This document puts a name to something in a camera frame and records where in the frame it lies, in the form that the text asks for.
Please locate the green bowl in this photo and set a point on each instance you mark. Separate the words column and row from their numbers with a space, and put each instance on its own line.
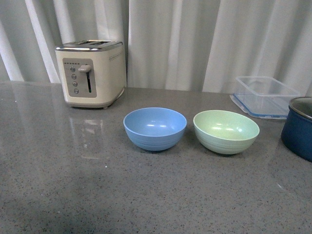
column 225, row 132

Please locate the blue bowl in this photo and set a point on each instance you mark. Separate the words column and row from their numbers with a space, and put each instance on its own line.
column 154, row 128

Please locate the cream toaster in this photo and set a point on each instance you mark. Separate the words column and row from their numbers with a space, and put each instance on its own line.
column 92, row 72

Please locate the clear plastic container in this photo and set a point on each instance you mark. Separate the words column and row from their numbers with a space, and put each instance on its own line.
column 263, row 97

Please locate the blue saucepan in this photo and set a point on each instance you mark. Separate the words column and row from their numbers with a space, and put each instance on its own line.
column 297, row 131

